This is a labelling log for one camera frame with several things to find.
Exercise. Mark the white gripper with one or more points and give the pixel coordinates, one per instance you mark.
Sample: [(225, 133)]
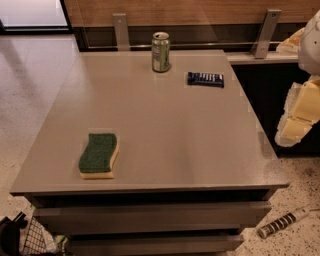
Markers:
[(310, 45)]

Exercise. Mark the blue rxbar blueberry wrapper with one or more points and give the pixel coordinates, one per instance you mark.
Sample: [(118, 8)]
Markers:
[(205, 79)]

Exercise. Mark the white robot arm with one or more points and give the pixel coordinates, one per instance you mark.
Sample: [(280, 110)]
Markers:
[(309, 51)]

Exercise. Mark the green and yellow sponge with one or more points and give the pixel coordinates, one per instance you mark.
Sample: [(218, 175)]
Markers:
[(98, 157)]

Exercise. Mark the grey drawer cabinet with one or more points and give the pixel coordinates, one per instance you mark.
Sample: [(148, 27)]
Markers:
[(178, 143)]

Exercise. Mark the green soda can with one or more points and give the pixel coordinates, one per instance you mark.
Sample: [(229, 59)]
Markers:
[(160, 52)]

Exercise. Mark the lower grey drawer front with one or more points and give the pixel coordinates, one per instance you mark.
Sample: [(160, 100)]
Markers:
[(186, 245)]

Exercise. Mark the grey drawer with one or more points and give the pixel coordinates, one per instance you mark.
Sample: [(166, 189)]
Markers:
[(152, 218), (186, 245)]

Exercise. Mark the upper grey drawer front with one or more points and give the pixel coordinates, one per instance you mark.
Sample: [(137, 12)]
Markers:
[(152, 218)]

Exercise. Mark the black object at corner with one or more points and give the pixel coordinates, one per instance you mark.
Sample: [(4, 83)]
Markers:
[(10, 234)]

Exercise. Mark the right metal bracket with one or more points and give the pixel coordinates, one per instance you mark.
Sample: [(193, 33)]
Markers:
[(261, 46)]

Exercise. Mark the metal bracket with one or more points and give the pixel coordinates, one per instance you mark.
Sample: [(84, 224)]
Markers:
[(121, 31), (261, 46)]

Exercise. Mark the striped black white handle tool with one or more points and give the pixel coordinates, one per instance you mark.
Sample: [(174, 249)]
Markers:
[(282, 222)]

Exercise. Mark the left metal bracket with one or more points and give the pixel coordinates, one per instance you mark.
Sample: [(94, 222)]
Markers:
[(121, 31)]

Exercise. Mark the horizontal metal rail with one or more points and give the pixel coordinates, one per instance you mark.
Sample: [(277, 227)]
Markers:
[(229, 47)]

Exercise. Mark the wire mesh basket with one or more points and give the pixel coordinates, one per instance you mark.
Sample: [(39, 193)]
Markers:
[(34, 242)]

